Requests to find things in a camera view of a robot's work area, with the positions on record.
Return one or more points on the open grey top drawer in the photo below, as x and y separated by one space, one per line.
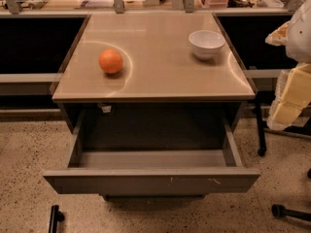
152 152

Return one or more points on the orange fruit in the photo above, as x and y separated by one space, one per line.
110 61

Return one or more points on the white ceramic bowl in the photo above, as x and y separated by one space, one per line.
206 44

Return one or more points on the white tag sticker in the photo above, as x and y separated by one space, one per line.
106 109

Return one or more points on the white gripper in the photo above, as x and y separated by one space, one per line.
300 38

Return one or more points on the grey cabinet with beige top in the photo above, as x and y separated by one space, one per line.
157 62

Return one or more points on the black caster leg lower right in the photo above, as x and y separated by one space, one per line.
281 211

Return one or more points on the black chair leg with caster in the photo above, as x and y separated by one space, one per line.
260 124

